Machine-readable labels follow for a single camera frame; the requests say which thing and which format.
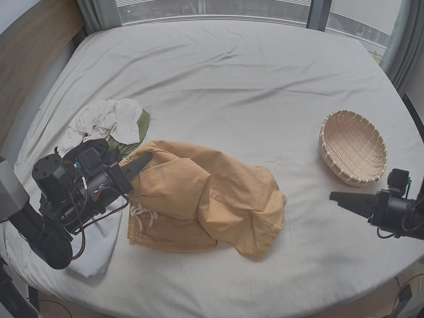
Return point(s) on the round woven basket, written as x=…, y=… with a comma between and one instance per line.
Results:
x=354, y=147

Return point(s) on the tan shorts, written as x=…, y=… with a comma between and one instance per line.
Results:
x=205, y=190

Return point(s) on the pale blue garment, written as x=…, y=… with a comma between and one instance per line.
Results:
x=99, y=250

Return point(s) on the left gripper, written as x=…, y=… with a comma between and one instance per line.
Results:
x=112, y=181

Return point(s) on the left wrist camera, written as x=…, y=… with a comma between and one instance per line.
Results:
x=89, y=159

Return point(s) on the white garment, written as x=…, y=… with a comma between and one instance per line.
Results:
x=122, y=121

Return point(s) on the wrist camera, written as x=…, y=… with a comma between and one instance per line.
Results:
x=89, y=159
x=399, y=181

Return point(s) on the grey-green curtain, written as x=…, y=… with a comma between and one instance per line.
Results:
x=96, y=5
x=405, y=45

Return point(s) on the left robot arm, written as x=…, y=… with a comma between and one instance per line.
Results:
x=53, y=184

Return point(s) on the green garment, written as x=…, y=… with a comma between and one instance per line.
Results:
x=144, y=124

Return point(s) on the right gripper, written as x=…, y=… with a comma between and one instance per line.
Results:
x=394, y=210

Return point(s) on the bed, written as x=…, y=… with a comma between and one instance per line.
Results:
x=232, y=78

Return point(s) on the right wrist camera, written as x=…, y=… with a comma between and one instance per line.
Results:
x=399, y=181

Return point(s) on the black garment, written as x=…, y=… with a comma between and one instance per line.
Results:
x=99, y=146

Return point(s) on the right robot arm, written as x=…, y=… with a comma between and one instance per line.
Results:
x=415, y=217

